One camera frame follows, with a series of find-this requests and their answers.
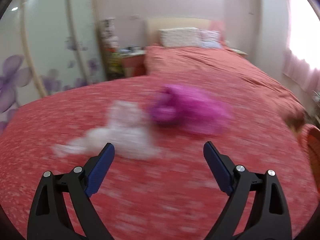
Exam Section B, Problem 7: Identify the magenta plastic bag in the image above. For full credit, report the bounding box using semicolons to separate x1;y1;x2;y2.
149;84;232;135

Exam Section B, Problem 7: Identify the white floral pillow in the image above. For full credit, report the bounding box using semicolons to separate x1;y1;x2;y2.
159;27;201;48

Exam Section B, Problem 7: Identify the right nightstand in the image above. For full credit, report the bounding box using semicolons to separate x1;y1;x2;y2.
229;48;248;57

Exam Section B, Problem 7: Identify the pink window curtain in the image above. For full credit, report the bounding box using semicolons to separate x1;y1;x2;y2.
283;0;319;94

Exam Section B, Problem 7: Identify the beige wooden headboard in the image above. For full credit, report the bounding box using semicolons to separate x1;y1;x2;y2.
145;17;225;45

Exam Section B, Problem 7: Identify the sliding-door floral wardrobe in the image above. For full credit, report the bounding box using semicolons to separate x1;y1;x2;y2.
1;0;106;129

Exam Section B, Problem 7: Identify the pink left nightstand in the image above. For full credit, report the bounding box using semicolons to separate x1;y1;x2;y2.
121;50;146;78

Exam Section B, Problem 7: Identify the pink floral bedspread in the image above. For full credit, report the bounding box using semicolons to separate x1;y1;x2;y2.
1;73;318;239

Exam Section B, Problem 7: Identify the salmon duvet bed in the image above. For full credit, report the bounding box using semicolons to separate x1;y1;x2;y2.
145;44;306;126

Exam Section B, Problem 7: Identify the clear white plastic bag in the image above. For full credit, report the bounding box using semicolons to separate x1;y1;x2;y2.
52;100;160;160

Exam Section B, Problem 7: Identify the red plastic laundry basket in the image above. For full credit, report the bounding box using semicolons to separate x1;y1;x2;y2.
298;124;320;192

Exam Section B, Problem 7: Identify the pink striped pillow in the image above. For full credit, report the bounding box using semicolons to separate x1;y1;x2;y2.
200;30;222;49

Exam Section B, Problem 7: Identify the stuffed toy rack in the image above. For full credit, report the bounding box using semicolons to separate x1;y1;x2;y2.
100;17;124;80

